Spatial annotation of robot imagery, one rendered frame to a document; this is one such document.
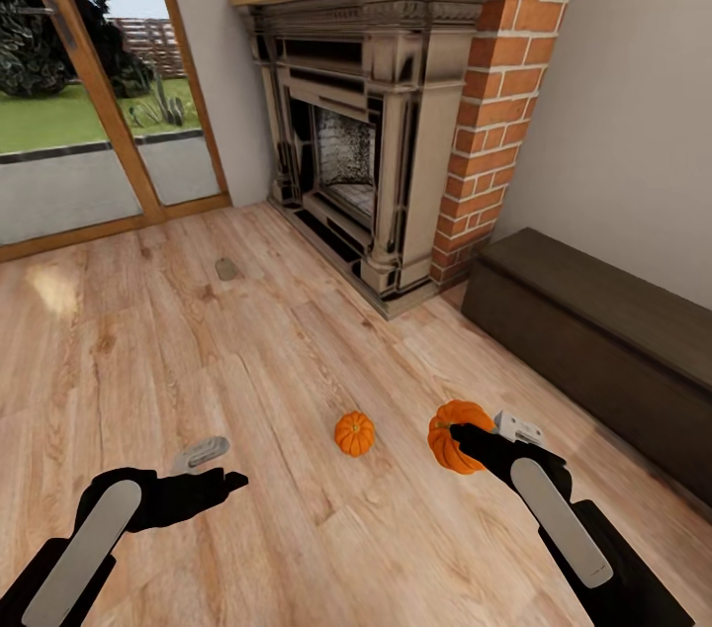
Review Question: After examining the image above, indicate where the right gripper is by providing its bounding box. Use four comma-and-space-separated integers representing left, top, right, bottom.
450, 424, 506, 473

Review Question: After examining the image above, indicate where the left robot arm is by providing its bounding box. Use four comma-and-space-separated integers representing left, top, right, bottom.
0, 435, 248, 627

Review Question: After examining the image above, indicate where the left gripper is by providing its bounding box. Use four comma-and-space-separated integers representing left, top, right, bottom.
160, 467, 248, 527

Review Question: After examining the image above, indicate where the pumpkin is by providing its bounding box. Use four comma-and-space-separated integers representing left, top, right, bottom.
428, 401, 496, 475
334, 411, 375, 456

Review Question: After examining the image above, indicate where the pillar candle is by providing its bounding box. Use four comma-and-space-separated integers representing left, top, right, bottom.
216, 257, 235, 281

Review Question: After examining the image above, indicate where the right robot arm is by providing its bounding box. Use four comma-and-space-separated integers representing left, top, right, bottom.
450, 410, 696, 627

